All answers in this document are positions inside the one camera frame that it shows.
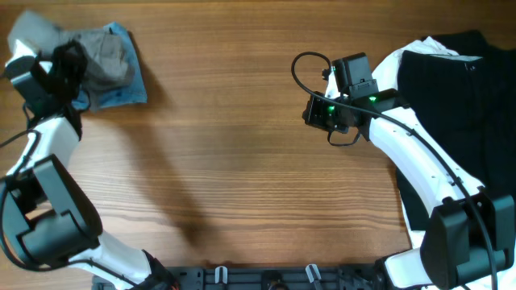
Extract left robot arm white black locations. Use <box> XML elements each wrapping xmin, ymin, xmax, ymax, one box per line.
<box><xmin>1</xmin><ymin>40</ymin><xmax>156</xmax><ymax>289</ymax></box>

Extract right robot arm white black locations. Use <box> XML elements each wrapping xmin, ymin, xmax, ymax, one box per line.
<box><xmin>302</xmin><ymin>53</ymin><xmax>515</xmax><ymax>289</ymax></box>

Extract black base rail with clips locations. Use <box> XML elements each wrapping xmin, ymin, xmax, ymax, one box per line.
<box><xmin>137</xmin><ymin>263</ymin><xmax>402</xmax><ymax>290</ymax></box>

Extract white shirt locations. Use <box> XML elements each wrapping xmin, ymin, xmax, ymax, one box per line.
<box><xmin>370</xmin><ymin>35</ymin><xmax>516</xmax><ymax>290</ymax></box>

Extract black garment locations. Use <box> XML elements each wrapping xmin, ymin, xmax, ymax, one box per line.
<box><xmin>394</xmin><ymin>29</ymin><xmax>516</xmax><ymax>232</ymax></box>

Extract grey shorts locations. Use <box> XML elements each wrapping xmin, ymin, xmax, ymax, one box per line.
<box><xmin>7</xmin><ymin>10</ymin><xmax>148</xmax><ymax>111</ymax></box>

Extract folded blue denim garment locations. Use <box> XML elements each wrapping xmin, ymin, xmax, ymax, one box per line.
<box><xmin>73</xmin><ymin>23</ymin><xmax>148</xmax><ymax>111</ymax></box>

